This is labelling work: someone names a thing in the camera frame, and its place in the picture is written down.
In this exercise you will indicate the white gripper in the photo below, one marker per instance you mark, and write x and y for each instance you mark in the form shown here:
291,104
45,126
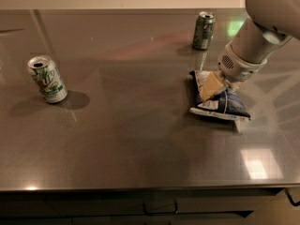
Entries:
238,67

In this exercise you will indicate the blue chip bag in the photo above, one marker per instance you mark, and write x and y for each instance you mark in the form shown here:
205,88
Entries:
226,105

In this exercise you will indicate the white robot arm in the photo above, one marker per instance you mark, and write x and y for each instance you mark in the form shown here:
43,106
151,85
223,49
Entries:
270,24

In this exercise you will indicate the green soda can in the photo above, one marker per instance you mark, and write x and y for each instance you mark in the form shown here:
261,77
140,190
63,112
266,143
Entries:
204,28

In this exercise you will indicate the white 7up can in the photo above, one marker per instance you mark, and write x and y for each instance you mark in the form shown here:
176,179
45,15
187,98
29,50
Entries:
47,78

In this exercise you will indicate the black side handle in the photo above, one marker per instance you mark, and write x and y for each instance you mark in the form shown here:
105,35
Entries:
290,198

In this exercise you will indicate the black drawer handle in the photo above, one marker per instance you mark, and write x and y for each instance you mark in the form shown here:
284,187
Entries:
160,207

